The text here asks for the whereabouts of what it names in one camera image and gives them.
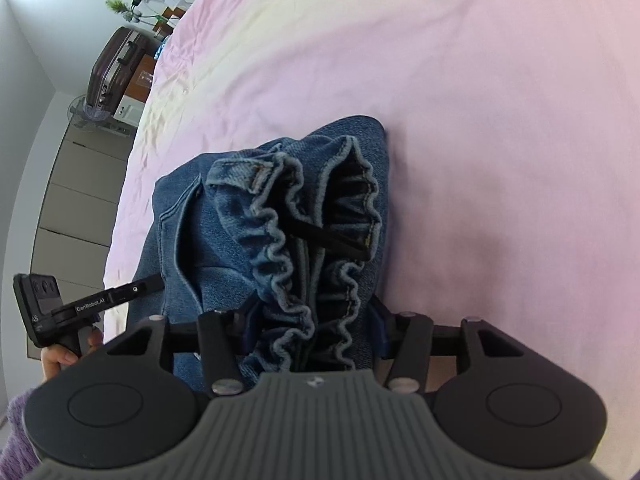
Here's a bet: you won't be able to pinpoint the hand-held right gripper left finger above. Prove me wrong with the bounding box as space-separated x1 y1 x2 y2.
107 310 261 397

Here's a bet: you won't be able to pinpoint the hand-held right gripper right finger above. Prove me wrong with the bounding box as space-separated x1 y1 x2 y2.
367 300 526 395

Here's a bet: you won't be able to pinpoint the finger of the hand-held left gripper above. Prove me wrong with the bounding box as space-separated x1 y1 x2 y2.
106 275 166 306

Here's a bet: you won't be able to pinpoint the blue denim pants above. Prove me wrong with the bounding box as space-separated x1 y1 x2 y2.
125 115 391 393

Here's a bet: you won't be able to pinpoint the person's left forearm purple sleeve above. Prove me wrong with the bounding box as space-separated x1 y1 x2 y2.
0 389 42 480

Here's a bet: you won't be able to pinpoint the person's left hand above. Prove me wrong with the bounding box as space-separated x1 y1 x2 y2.
41 326 106 381

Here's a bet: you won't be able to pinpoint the grey wardrobe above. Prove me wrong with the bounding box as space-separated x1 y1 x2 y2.
29 122 135 288

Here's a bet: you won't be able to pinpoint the white cabinet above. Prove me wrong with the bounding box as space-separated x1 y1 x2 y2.
114 94 147 127

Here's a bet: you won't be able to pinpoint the grey standing fan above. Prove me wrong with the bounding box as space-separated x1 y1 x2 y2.
66 93 115 134

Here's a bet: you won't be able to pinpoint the dark maroon suitcase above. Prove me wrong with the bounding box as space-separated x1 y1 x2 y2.
86 26 152 112

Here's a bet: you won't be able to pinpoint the pink bedspread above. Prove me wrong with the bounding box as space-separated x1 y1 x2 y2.
102 0 640 480

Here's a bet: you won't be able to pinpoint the green potted plant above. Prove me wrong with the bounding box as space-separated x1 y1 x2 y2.
104 0 142 24

